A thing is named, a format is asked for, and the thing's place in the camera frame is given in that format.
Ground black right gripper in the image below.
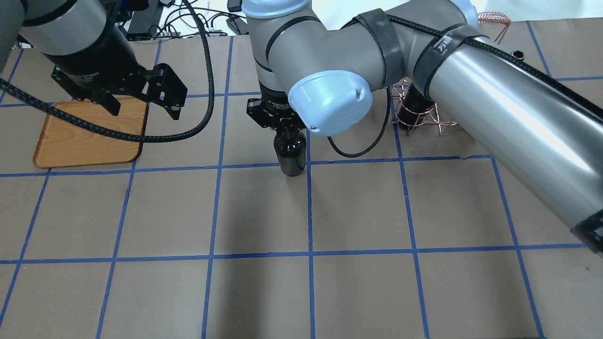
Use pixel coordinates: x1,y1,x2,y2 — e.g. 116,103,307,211
247,82,306,132

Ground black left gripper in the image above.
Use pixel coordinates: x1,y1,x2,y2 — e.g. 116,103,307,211
45,23,187,121

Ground dark wine bottle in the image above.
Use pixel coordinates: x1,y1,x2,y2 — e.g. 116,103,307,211
511,50,525,61
273,129,307,177

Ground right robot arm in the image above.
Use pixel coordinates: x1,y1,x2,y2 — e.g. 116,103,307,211
242,0,603,255

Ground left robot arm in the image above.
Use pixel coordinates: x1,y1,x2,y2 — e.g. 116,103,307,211
1,0,187,120

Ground wooden tray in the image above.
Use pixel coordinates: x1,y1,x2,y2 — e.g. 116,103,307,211
32,97,148,168

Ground dark wine bottle in basket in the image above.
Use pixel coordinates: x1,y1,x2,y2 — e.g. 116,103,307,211
511,50,525,61

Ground black braided cable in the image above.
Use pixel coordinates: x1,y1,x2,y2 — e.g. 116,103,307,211
0,0,215,143

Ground copper wire bottle basket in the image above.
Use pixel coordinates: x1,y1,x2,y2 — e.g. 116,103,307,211
393,11,512,136

